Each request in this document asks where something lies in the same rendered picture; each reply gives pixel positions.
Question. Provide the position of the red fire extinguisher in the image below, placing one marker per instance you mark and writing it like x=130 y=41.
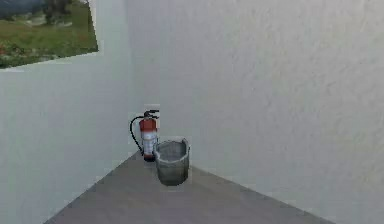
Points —
x=148 y=133

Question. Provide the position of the grey metal bucket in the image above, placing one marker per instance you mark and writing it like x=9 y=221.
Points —
x=172 y=163

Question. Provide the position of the window with garden view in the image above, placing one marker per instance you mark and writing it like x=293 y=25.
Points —
x=43 y=36

